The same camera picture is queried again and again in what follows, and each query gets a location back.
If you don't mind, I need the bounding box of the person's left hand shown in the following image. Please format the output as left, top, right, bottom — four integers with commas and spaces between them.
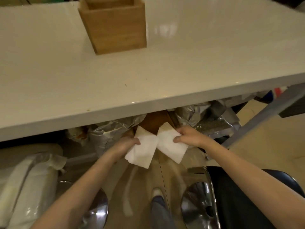
106, 137, 141, 164

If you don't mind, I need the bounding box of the person's right hand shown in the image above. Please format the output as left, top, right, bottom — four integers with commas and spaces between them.
173, 126, 210, 149

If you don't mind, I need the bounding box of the wooden box with holed lid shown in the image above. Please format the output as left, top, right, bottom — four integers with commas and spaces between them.
78, 0, 147, 55

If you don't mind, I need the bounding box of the person's right forearm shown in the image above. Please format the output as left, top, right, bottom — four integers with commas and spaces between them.
204, 139, 305, 229

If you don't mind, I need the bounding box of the person's left forearm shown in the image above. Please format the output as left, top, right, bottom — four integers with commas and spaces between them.
31, 150, 119, 229

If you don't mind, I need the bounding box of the brown cardboard box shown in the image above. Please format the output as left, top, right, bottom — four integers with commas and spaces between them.
132, 110, 178, 137

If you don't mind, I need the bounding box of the person's white shoe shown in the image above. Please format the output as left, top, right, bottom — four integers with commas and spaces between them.
151, 187, 165, 202

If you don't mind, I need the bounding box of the person's blue trouser leg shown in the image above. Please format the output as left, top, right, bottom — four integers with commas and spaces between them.
150, 196, 177, 229

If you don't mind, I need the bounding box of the crumpled silver foil bag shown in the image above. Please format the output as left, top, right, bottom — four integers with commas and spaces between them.
88, 114, 148, 156
174, 95, 242, 140

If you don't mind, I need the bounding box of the chrome stool base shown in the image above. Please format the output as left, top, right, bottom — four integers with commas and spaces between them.
180, 167, 221, 229
57, 180, 109, 229

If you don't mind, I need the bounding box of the black stool seat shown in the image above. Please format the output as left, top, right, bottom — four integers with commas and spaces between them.
206, 165, 305, 229

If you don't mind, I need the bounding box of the grey metal table leg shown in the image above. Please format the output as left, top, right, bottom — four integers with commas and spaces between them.
221, 83, 305, 149

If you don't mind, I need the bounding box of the red blue striped bag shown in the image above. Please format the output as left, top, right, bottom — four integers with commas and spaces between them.
258, 86, 290, 104

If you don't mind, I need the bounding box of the large white plastic sack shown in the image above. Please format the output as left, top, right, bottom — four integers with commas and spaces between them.
0, 152, 68, 229

